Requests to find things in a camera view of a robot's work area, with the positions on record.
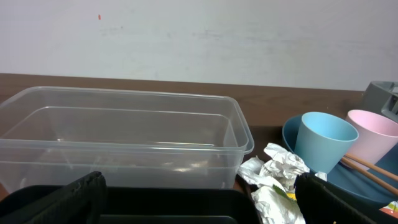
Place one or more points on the clear plastic bin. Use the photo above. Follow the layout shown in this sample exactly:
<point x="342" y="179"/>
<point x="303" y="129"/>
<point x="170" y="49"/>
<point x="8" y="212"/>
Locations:
<point x="54" y="135"/>

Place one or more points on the black plastic tray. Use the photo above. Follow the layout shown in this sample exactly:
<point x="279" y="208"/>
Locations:
<point x="135" y="205"/>

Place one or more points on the brown serving tray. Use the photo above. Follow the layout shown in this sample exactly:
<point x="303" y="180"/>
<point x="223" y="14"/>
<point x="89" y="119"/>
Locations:
<point x="381" y="211"/>

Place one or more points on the grey dishwasher rack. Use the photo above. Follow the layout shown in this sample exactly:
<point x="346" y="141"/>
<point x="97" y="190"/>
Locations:
<point x="381" y="98"/>

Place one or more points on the pink cup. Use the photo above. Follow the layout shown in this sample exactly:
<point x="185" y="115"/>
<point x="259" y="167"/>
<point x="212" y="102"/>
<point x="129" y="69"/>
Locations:
<point x="377" y="135"/>

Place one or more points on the wooden chopstick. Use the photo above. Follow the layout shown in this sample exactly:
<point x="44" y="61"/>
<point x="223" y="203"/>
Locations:
<point x="373" y="177"/>
<point x="371" y="166"/>

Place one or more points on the yellow green snack wrapper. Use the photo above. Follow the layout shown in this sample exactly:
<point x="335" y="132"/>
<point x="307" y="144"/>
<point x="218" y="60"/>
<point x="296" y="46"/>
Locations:
<point x="284" y="194"/>

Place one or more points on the white paper napkin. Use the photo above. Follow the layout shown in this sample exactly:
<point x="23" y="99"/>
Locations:
<point x="281" y="170"/>

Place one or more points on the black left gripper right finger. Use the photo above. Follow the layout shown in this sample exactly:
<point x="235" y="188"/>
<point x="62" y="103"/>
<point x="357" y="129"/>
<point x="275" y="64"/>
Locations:
<point x="319" y="205"/>

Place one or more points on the light blue cup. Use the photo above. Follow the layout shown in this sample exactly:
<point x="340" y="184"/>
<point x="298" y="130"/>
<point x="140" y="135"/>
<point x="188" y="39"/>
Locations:
<point x="323" y="139"/>

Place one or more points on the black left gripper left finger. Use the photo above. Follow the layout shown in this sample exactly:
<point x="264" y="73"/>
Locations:
<point x="81" y="201"/>

